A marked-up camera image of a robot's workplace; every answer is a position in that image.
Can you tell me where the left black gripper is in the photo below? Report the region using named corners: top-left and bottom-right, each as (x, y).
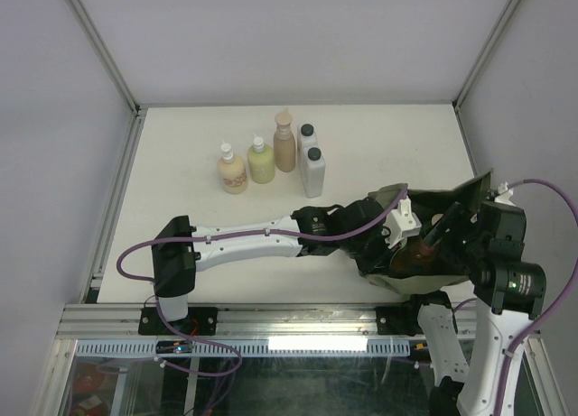
top-left (340, 226), bottom-right (401, 279)

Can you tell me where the aluminium frame post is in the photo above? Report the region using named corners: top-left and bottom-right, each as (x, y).
top-left (56, 0), bottom-right (141, 115)
top-left (453, 0), bottom-right (532, 110)

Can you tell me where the small tan pump bottle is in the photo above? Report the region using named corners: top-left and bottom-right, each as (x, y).
top-left (218, 142), bottom-right (248, 194)

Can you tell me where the white slotted cable duct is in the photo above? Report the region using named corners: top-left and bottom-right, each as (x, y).
top-left (76, 336), bottom-right (411, 358)

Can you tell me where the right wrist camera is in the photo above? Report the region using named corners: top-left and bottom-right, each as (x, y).
top-left (489, 182), bottom-right (515, 207)

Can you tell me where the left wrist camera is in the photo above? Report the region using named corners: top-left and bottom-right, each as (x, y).
top-left (383, 199), bottom-right (422, 250)

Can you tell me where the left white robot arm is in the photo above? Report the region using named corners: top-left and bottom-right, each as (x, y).
top-left (152, 198), bottom-right (402, 334)

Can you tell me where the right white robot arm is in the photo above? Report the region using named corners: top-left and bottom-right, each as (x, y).
top-left (403, 201), bottom-right (546, 415)

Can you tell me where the white bottle dark cap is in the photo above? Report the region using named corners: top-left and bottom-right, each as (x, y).
top-left (297, 123), bottom-right (318, 151)
top-left (300, 146), bottom-right (326, 199)

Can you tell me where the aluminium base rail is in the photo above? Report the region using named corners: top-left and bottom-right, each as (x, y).
top-left (56, 303), bottom-right (420, 339)

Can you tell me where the amber bottle pink cap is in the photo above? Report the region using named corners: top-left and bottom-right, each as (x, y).
top-left (389, 241), bottom-right (438, 279)

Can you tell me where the beige pump bottle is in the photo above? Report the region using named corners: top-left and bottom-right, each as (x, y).
top-left (274, 108), bottom-right (296, 172)

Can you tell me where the left aluminium frame post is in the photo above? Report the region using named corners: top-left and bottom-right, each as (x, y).
top-left (56, 0), bottom-right (141, 115)

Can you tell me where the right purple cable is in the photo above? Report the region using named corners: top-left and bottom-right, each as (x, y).
top-left (404, 178), bottom-right (573, 416)

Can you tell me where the olive green canvas bag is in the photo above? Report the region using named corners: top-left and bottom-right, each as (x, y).
top-left (360, 171), bottom-right (491, 295)

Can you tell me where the right aluminium frame post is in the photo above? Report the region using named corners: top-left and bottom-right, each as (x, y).
top-left (453, 0), bottom-right (532, 110)

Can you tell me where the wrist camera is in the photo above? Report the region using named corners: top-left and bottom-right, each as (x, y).
top-left (383, 199), bottom-right (422, 250)
top-left (489, 182), bottom-right (515, 207)

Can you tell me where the yellow-green lotion bottle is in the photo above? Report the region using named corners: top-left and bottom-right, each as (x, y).
top-left (247, 135), bottom-right (275, 184)

